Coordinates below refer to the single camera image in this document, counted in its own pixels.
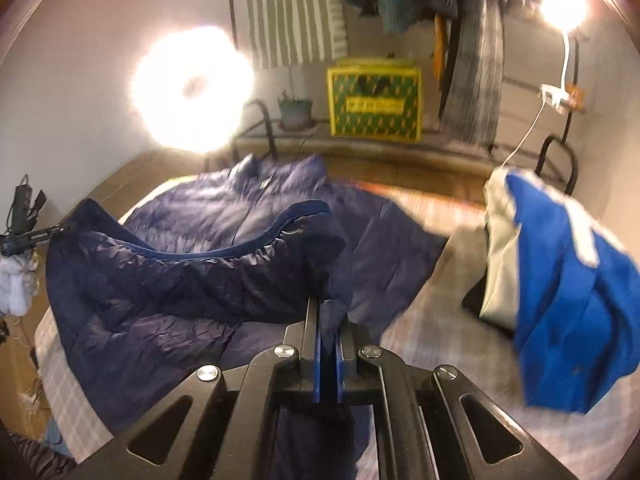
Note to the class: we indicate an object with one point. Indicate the plaid bed sheet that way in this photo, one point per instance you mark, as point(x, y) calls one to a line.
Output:
point(440, 300)

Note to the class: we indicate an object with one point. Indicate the navy quilted puffer jacket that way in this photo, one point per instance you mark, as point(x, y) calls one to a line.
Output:
point(175, 270)

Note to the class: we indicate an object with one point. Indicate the green striped wall hanging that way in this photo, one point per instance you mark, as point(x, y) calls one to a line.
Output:
point(295, 15)

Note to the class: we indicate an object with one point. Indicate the small teddy bear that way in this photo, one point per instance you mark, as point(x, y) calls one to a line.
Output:
point(576, 96)

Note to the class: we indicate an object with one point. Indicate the blue folded jacket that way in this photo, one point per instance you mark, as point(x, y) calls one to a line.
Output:
point(575, 320)

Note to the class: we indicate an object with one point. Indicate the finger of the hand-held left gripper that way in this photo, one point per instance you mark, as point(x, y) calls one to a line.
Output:
point(60, 230)

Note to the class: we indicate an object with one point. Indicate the grey plaid coat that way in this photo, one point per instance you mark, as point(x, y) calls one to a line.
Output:
point(477, 85)

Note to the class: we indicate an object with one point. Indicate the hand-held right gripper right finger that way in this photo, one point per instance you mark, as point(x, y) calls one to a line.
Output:
point(341, 375)

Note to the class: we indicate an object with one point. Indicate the person's left hand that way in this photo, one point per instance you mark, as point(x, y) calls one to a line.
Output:
point(17, 285)

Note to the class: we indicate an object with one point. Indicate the beige folded garment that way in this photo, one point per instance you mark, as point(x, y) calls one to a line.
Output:
point(500, 270)

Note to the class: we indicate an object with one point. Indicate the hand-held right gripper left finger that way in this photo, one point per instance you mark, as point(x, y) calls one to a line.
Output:
point(316, 360)

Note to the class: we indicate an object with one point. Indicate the white clip lamp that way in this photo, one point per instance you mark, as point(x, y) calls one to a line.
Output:
point(562, 7)

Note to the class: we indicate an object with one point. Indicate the black metal clothes rack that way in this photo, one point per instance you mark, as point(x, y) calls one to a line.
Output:
point(573, 170)

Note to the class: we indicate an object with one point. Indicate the small potted plant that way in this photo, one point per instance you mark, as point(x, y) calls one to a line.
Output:
point(296, 115)

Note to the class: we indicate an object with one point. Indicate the yellow green box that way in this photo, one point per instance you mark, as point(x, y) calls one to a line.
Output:
point(375, 105)

